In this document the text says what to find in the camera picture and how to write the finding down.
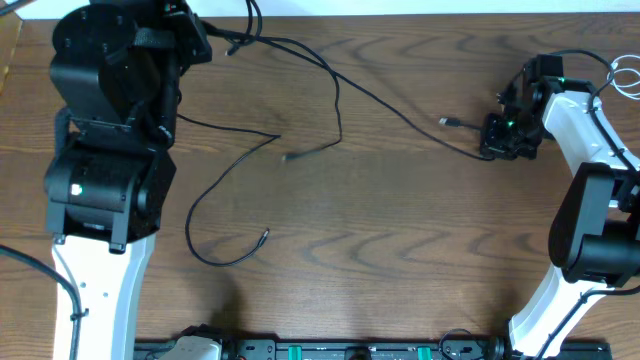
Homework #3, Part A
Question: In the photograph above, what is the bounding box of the white usb cable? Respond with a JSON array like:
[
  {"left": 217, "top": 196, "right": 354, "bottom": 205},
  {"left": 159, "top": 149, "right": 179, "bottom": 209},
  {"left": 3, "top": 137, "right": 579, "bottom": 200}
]
[{"left": 607, "top": 53, "right": 640, "bottom": 101}]

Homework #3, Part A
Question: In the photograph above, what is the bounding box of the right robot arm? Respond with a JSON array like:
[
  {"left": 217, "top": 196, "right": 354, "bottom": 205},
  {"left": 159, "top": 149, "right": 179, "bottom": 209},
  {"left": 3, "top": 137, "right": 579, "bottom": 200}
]
[{"left": 479, "top": 51, "right": 639, "bottom": 359}]

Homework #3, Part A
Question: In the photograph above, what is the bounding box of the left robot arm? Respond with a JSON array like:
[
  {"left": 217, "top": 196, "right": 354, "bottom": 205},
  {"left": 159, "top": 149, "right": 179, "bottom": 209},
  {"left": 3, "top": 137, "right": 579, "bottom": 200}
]
[{"left": 44, "top": 1, "right": 212, "bottom": 359}]

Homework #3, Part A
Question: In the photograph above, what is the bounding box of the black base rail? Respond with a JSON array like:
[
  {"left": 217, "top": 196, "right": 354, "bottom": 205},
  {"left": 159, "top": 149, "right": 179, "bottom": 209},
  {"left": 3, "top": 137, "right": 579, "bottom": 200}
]
[{"left": 133, "top": 339, "right": 613, "bottom": 360}]

